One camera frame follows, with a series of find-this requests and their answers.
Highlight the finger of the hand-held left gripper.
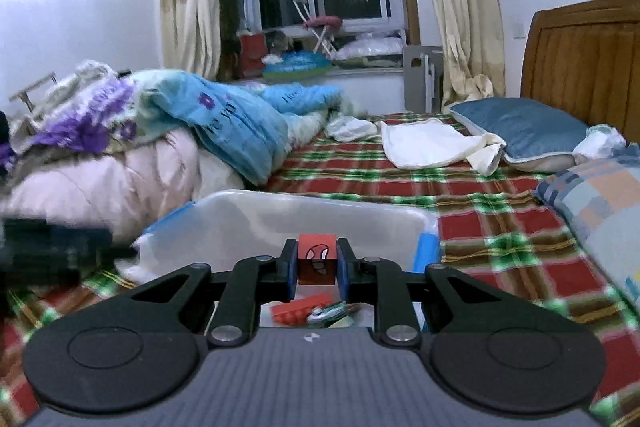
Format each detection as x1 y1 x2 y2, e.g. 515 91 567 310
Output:
0 217 139 291

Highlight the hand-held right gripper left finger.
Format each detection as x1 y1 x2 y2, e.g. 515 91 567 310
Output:
100 238 299 348

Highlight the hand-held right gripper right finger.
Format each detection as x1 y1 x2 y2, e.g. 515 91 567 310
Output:
336 238 531 348

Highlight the small red cube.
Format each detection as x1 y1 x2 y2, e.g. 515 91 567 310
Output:
298 234 337 286

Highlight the long orange toy brick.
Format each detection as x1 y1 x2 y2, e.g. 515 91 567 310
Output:
269 298 327 326

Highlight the white and green toy car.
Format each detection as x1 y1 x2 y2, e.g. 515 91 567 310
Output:
306 301 352 324

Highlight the white plastic container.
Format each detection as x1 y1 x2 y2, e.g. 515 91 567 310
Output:
120 189 442 338

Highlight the pink quilt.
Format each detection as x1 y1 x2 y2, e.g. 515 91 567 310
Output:
0 127 247 254

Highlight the purple floral blanket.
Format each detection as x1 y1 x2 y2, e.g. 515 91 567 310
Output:
10 69 168 158

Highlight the white folded cloth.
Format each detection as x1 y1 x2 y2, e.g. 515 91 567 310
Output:
380 118 507 176

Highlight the light blue blanket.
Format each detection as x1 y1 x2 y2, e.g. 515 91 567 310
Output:
145 71 347 186

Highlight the folding rack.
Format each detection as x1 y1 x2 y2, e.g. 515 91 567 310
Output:
8 71 59 113

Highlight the cream crumpled cloth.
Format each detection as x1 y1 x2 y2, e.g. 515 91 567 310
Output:
59 61 132 88

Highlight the grey board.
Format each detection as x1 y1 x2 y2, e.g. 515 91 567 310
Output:
402 45 444 113

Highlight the blue plastic bag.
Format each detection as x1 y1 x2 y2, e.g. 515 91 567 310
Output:
263 50 334 78

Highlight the white pillow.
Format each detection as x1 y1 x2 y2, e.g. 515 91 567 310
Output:
333 37 405 68

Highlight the blue pillow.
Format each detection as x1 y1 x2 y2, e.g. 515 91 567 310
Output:
449 96 592 173

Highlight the folding chair with red seat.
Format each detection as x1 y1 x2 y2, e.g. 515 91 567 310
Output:
289 0 344 58

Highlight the patchwork pillow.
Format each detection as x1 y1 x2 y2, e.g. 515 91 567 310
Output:
532 154 640 310

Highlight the small white crumpled cloth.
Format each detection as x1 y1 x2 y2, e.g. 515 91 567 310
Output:
572 124 629 164

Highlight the wooden headboard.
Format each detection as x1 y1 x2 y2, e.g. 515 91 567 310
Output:
519 0 640 142

